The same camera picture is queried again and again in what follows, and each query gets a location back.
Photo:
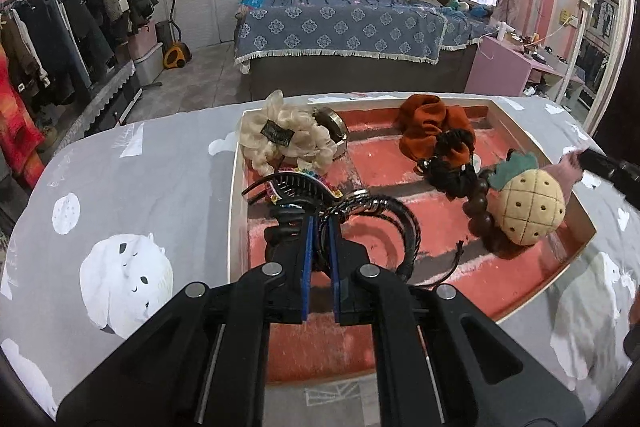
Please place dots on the white storage box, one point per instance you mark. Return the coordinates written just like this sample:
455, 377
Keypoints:
150, 67

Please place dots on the clothes rack with hanging clothes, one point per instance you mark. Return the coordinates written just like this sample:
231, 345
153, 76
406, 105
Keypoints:
60, 32

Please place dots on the pink desk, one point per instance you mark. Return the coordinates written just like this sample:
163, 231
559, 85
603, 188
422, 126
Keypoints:
495, 67

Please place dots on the jewelry tray with red lining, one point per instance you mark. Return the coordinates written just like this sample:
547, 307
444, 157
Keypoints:
380, 167

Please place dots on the pineapple plush hair accessory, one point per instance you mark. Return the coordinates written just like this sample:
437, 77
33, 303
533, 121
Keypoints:
530, 207

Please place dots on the black scrunchie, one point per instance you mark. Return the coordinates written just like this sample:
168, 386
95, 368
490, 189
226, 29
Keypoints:
450, 177

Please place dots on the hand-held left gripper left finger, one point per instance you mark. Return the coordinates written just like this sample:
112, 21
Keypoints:
305, 267

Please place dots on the silver metal bangle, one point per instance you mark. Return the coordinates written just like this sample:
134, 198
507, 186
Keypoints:
335, 119

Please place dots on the pink storage box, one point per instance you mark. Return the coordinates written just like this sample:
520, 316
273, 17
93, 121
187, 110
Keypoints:
142, 42

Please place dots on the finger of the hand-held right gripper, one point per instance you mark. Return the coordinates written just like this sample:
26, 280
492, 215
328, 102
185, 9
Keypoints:
610, 169

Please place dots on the beige scrunchie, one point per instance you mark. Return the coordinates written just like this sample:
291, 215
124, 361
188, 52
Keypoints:
300, 142

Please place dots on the orange scrunchie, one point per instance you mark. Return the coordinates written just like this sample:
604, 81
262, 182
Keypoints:
425, 122

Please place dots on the garment steamer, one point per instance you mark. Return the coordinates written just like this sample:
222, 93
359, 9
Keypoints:
175, 54

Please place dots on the black hair clip colourful trim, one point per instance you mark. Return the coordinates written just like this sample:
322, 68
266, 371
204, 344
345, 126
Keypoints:
295, 184

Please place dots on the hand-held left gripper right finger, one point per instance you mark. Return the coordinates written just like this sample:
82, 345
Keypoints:
336, 277

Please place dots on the bed with blue patterned cover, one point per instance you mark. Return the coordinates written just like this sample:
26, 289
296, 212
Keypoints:
325, 27

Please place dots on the white framed standing mirror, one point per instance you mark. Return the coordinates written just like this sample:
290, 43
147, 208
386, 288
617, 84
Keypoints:
597, 47

